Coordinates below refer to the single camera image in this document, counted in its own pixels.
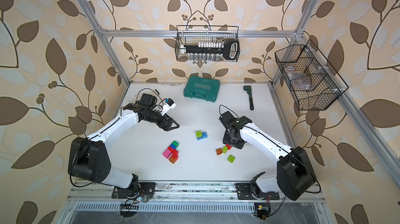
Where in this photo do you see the lime green small lego brick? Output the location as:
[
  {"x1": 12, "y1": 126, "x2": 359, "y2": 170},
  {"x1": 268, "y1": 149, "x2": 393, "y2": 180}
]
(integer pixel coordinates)
[{"x1": 227, "y1": 155, "x2": 235, "y2": 164}]

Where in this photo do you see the red long lego brick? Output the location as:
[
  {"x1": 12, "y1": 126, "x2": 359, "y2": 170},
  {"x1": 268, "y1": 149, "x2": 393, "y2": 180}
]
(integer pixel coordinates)
[{"x1": 168, "y1": 147, "x2": 179, "y2": 156}]

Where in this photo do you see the pink lego brick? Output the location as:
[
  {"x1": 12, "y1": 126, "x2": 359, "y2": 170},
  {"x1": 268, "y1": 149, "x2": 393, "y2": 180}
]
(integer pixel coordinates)
[{"x1": 162, "y1": 149, "x2": 173, "y2": 159}]

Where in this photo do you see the blue long lego brick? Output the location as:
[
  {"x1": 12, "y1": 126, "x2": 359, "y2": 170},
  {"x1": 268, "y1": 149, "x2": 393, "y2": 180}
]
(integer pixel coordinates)
[{"x1": 196, "y1": 132, "x2": 208, "y2": 140}]

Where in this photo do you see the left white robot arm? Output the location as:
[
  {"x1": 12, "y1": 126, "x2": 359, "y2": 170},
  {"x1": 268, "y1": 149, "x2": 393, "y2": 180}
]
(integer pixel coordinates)
[{"x1": 68, "y1": 93, "x2": 179, "y2": 191}]

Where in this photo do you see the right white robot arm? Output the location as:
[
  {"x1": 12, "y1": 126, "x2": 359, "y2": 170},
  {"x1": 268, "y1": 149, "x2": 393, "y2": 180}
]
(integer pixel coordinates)
[{"x1": 219, "y1": 111, "x2": 317, "y2": 201}]

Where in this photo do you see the brown lego brick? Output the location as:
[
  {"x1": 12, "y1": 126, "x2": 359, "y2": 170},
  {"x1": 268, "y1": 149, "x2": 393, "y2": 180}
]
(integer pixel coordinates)
[{"x1": 216, "y1": 148, "x2": 223, "y2": 155}]

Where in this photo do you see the green plastic tool case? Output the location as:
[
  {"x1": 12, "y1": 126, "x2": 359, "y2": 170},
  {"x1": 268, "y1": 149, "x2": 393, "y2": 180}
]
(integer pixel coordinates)
[{"x1": 183, "y1": 76, "x2": 220, "y2": 102}]

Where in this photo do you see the green black wrench tool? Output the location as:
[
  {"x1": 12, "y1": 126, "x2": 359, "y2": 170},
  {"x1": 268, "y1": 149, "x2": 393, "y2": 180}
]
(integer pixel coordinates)
[{"x1": 243, "y1": 85, "x2": 254, "y2": 111}]

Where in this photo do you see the small circuit board right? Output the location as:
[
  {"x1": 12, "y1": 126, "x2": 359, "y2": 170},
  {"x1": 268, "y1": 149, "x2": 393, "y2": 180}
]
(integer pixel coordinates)
[{"x1": 254, "y1": 203, "x2": 271, "y2": 220}]

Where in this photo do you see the small circuit board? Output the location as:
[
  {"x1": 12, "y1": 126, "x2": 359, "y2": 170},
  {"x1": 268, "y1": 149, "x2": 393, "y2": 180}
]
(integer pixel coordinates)
[
  {"x1": 119, "y1": 197, "x2": 146, "y2": 218},
  {"x1": 254, "y1": 203, "x2": 271, "y2": 220}
]

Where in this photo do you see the plastic bag in basket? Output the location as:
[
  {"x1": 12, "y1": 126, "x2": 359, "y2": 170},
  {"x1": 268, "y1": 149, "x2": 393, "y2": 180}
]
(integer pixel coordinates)
[{"x1": 285, "y1": 66, "x2": 312, "y2": 91}]

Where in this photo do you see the black white socket tool set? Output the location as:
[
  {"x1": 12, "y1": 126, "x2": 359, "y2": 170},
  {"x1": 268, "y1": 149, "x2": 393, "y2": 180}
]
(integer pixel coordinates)
[{"x1": 175, "y1": 39, "x2": 240, "y2": 62}]

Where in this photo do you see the small circuit board left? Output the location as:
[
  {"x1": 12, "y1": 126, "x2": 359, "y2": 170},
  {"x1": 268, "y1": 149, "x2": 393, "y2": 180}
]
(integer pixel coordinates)
[{"x1": 119, "y1": 197, "x2": 146, "y2": 218}]

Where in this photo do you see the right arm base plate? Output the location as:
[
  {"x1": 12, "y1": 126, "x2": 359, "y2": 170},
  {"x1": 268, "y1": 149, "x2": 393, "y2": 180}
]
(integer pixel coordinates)
[{"x1": 235, "y1": 183, "x2": 280, "y2": 201}]

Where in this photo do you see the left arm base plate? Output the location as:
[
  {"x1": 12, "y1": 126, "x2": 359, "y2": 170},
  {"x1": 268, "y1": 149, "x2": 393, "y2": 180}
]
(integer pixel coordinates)
[{"x1": 111, "y1": 182, "x2": 156, "y2": 200}]

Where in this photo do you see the black wire basket centre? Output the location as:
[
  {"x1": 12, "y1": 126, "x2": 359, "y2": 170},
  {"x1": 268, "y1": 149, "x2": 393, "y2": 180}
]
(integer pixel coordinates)
[{"x1": 175, "y1": 25, "x2": 240, "y2": 63}]

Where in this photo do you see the black wire basket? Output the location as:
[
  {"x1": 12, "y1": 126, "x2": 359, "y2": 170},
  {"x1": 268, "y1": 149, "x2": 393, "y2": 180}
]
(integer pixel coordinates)
[
  {"x1": 175, "y1": 25, "x2": 240, "y2": 63},
  {"x1": 275, "y1": 40, "x2": 349, "y2": 111}
]

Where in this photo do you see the black wire basket right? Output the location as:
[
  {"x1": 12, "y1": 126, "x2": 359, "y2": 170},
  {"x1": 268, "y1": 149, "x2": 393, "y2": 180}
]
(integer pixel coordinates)
[{"x1": 275, "y1": 40, "x2": 349, "y2": 111}]

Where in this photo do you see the aluminium frame top bar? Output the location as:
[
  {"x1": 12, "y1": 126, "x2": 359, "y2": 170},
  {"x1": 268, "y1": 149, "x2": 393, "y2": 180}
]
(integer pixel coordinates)
[{"x1": 99, "y1": 29, "x2": 301, "y2": 39}]

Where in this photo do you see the aluminium front rail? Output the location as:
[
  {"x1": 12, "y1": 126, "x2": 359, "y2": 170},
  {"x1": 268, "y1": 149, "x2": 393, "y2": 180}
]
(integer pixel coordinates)
[{"x1": 67, "y1": 180, "x2": 326, "y2": 203}]

